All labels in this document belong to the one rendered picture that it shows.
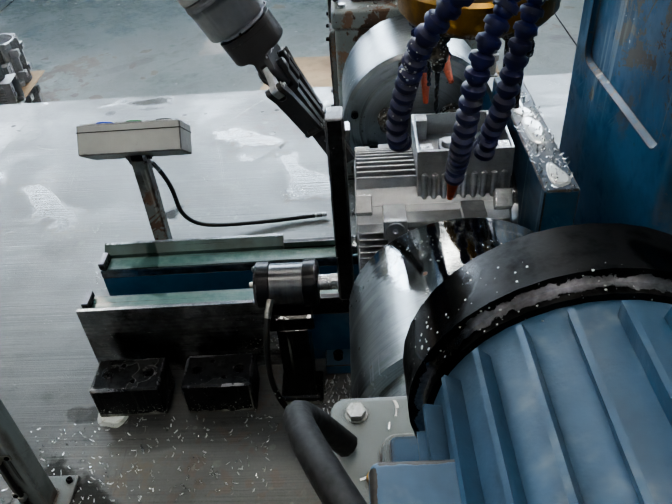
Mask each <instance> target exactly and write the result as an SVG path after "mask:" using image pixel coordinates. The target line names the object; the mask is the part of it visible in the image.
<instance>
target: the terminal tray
mask: <svg viewBox="0 0 672 504"><path fill-rule="evenodd" d="M487 115H488V110H485V111H480V121H479V123H478V124H477V125H478V128H477V134H476V135H475V138H476V137H478V135H479V134H481V130H480V129H481V126H482V125H483V123H484V120H485V118H486V116H487ZM419 116H423V117H424V119H418V117H419ZM455 116H456V112H448V113H437V114H435V113H430V114H412V115H411V138H412V144H411V147H412V150H413V156H414V163H415V170H416V188H417V196H418V197H422V199H423V200H426V199H427V196H431V198H432V199H436V198H437V196H441V198H442V199H445V198H446V197H447V182H446V181H445V179H444V174H445V172H446V169H445V167H446V162H447V158H448V152H449V146H450V142H451V136H452V133H453V132H454V131H453V126H454V124H455V122H456V118H455ZM501 141H506V142H507V144H501V143H500V142H501ZM423 145H429V148H423ZM514 153H515V146H514V143H513V141H512V138H511V135H510V133H509V130H508V128H507V125H506V128H505V129H504V130H503V131H502V135H501V137H500V138H499V139H498V146H497V147H496V148H495V155H494V157H493V159H492V160H490V161H481V160H479V159H477V158H476V157H475V156H474V153H473V151H472V152H471V157H470V161H469V164H468V167H467V169H466V172H465V178H464V181H463V183H461V184H460V185H458V187H457V190H456V192H455V195H454V197H453V199H454V198H456V195H460V196H461V197H462V198H465V197H466V194H470V196H471V197H472V198H474V197H475V196H476V194H480V196H481V197H484V196H485V194H486V193H489V194H490V196H491V197H493V192H494V190H495V189H496V188H510V181H511V174H512V170H513V161H514Z"/></svg>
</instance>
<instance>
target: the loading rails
mask: <svg viewBox="0 0 672 504"><path fill-rule="evenodd" d="M305 259H316V260H317V261H318V265H319V274H331V273H337V264H336V252H335V240H334V236H332V237H314V238H296V239H284V236H283V233H274V234H256V235H239V236H221V237H203V238H186V239H168V240H150V241H133V242H115V243H105V253H103V254H102V256H101V258H100V261H99V263H98V266H99V269H100V270H101V271H100V272H101V274H102V277H103V279H104V282H105V284H106V287H107V289H108V292H109V295H110V296H99V297H95V295H94V293H93V291H86V294H85V296H84V298H83V301H82V303H81V306H82V308H83V309H77V311H76V313H77V316H78V318H79V320H80V322H81V325H82V327H83V329H84V331H85V334H86V336H87V338H88V340H89V343H90V345H91V347H92V349H93V352H94V354H95V356H96V359H97V361H98V363H100V361H104V360H124V359H146V358H164V357H165V358H166V359H167V361H168V364H169V367H170V370H183V369H185V365H186V361H187V359H188V358H189V357H191V356H204V355H226V354H244V353H254V354H255V358H256V362H257V366H265V356H264V319H265V318H264V312H265V309H259V308H258V307H257V306H256V305H253V299H254V295H253V288H250V287H249V283H250V282H253V272H252V271H251V267H254V265H255V264H256V263H257V262H270V263H289V262H302V260H305ZM349 300H350V299H346V300H341V299H340V298H339V292H338V289H337V290H320V304H319V305H318V306H315V328H314V329H312V330H311V333H312V341H313V349H314V356H315V359H319V358H326V359H325V367H326V373H327V374H342V373H351V360H350V327H349ZM270 357H271V365H283V363H282V358H281V352H280V346H279V341H278V335H277V331H273V332H271V331H270Z"/></svg>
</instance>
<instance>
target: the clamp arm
mask: <svg viewBox="0 0 672 504"><path fill-rule="evenodd" d="M324 125H325V137H326V148H327V160H328V171H329V183H330V194H331V206H332V217H333V229H334V240H335V252H336V264H337V273H331V276H336V275H337V278H331V282H332V284H337V286H332V287H331V288H332V290H337V288H338V292H339V298H340V299H341V300H346V299H350V294H351V290H352V287H353V285H354V266H353V254H355V253H357V237H356V236H351V220H350V205H349V190H348V175H347V159H346V144H345V140H350V139H351V138H350V122H349V121H347V122H344V113H343V107H342V106H335V107H326V108H325V109H324Z"/></svg>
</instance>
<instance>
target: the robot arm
mask: <svg viewBox="0 0 672 504"><path fill-rule="evenodd" d="M176 1H178V2H179V4H180V5H181V6H182V7H183V8H184V9H185V10H186V13H187V14H188V15H189V16H190V17H191V18H192V19H193V20H194V22H195V23H196V24H197V25H198V26H199V28H200V29H201V30H202V31H203V33H204V34H205V35H206V36H207V38H208V39H209V40H210V41H211V42H212V43H220V45H221V46H222V48H223V49H224V50H225V51H226V53H227V54H228V55H229V56H230V58H231V59H232V60H233V61H234V63H235V64H236V65H237V66H240V67H243V66H247V65H254V66H255V68H256V70H257V72H258V76H259V78H260V79H261V80H262V82H263V83H264V84H266V85H268V86H269V89H268V90H266V91H265V94H266V97H267V98H268V99H270V100H271V101H272V102H274V103H275V104H276V105H277V106H278V107H279V108H280V109H281V110H282V111H283V112H284V113H285V114H286V115H287V116H288V117H289V118H290V119H291V121H292V122H293V123H294V124H295V125H296V126H297V127H298V128H299V129H300V130H301V131H302V132H303V133H304V134H305V137H306V138H309V137H311V136H313V138H314V139H315V140H316V142H317V143H318V144H319V145H320V147H321V148H322V149H323V151H324V152H325V153H326V155H327V148H326V137H325V125H324V111H323V110H322V109H323V108H324V106H323V103H322V102H321V101H320V99H319V98H318V96H317V95H316V93H315V91H314V90H313V88H312V87H311V85H310V84H309V82H308V80H307V79H306V77H305V76H304V74H303V73H302V71H301V70H300V68H299V66H298V65H297V63H296V62H295V60H294V58H293V56H292V54H291V52H290V50H289V48H288V47H287V46H284V47H282V48H280V46H279V45H278V41H279V40H280V38H281V37H282V34H283V29H282V27H281V25H280V24H279V22H278V21H277V20H276V18H275V17H274V16H273V14H272V13H271V11H270V10H269V9H268V7H267V6H265V5H266V2H267V0H176ZM345 144H346V159H347V163H348V162H350V161H352V160H353V159H354V152H353V151H352V149H351V148H350V146H349V145H348V144H347V142H346V141H345Z"/></svg>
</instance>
